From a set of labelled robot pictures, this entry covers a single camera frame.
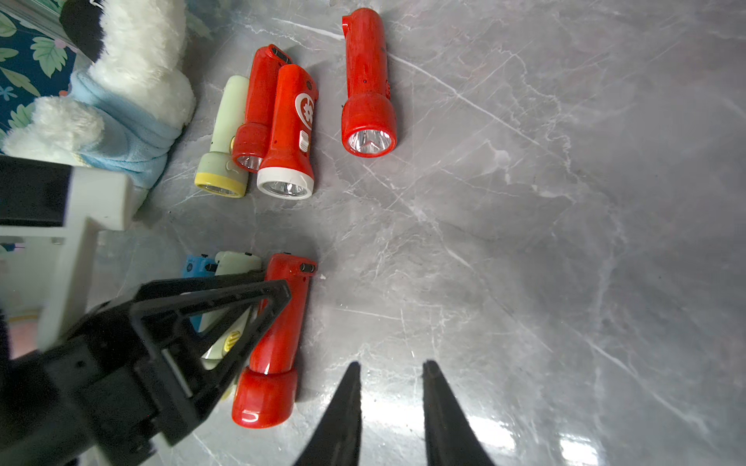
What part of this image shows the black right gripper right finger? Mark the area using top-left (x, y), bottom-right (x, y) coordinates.
top-left (423, 360), bottom-right (493, 466)

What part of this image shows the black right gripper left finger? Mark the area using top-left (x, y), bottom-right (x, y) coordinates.
top-left (295, 361), bottom-right (363, 466)

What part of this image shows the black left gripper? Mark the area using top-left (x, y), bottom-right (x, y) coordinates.
top-left (1, 273), bottom-right (291, 465)

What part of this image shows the pale green flashlight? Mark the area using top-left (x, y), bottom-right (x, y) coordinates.
top-left (194, 76), bottom-right (250, 198)
top-left (197, 250), bottom-right (264, 403)

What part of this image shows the blue flashlight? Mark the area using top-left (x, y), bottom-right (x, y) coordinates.
top-left (181, 253), bottom-right (219, 333)

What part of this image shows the red flashlight plain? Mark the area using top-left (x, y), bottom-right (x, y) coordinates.
top-left (231, 44), bottom-right (293, 173)
top-left (341, 8), bottom-right (397, 158)
top-left (231, 254), bottom-right (318, 429)

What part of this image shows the red flashlight white logo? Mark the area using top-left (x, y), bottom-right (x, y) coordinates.
top-left (256, 64), bottom-right (319, 201)

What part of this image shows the white teddy bear blue shirt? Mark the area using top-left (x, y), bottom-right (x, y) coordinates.
top-left (1, 1), bottom-right (195, 192)

